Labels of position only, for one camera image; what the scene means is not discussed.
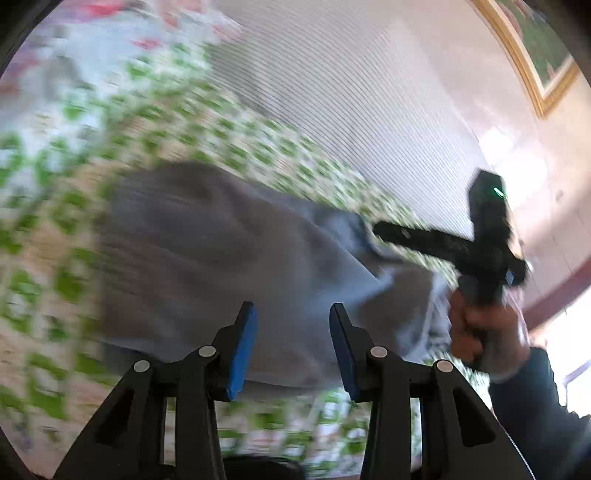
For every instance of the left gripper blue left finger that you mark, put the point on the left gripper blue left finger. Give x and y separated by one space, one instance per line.
212 373

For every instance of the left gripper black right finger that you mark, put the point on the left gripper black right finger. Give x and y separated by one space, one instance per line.
372 374

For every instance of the grey sweatpants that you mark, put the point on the grey sweatpants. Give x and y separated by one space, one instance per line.
182 247

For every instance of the right forearm dark sleeve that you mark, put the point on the right forearm dark sleeve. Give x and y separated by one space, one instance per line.
554 442

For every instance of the person's right hand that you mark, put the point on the person's right hand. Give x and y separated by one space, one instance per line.
493 338

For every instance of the green white patterned bedspread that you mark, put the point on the green white patterned bedspread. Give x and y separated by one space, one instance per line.
60 163

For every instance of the gold framed painting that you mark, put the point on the gold framed painting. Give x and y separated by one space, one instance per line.
542 61

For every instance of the white striped bolster pillow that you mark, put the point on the white striped bolster pillow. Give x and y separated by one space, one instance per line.
353 76

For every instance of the floral pink pillow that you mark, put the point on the floral pink pillow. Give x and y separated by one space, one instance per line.
71 39

